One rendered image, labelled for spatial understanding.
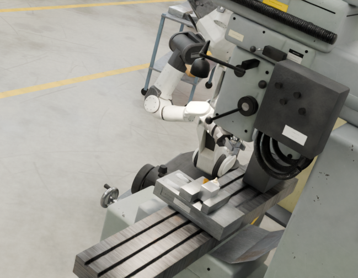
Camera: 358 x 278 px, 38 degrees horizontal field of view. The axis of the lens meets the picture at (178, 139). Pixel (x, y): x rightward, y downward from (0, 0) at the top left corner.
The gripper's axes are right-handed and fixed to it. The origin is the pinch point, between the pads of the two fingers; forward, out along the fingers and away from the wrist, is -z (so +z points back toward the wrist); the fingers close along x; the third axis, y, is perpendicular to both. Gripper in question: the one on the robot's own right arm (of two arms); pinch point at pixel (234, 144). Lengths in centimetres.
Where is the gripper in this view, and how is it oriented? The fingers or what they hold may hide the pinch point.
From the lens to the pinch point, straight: 205.3
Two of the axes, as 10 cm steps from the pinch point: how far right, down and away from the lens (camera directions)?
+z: -4.3, -5.2, 7.4
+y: -2.4, 8.5, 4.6
